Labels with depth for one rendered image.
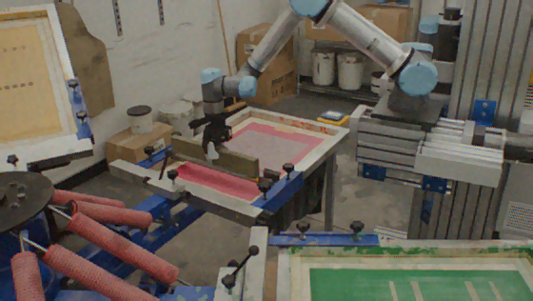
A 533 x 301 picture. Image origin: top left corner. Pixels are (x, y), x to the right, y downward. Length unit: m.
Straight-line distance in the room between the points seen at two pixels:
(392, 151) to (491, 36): 0.52
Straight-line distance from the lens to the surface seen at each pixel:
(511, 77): 1.77
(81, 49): 3.66
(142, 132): 3.90
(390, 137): 1.69
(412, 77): 1.45
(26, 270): 1.07
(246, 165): 1.63
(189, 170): 1.89
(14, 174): 1.31
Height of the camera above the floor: 1.86
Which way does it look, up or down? 27 degrees down
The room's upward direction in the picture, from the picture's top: 1 degrees counter-clockwise
